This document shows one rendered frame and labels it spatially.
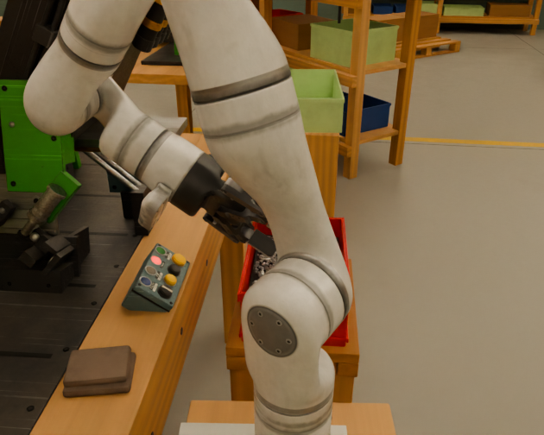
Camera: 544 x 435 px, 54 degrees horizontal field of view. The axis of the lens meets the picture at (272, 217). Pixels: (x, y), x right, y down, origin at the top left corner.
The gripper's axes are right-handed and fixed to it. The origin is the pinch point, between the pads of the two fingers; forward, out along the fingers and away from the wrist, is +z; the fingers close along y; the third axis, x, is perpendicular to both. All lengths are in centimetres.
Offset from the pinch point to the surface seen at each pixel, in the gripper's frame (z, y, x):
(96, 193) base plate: -37, 80, -11
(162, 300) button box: -7.6, 36.9, 8.8
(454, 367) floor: 103, 127, -44
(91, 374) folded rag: -10.4, 25.6, 25.1
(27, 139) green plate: -45, 40, -3
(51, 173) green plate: -39, 41, 0
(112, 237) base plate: -25, 61, 0
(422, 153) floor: 96, 270, -223
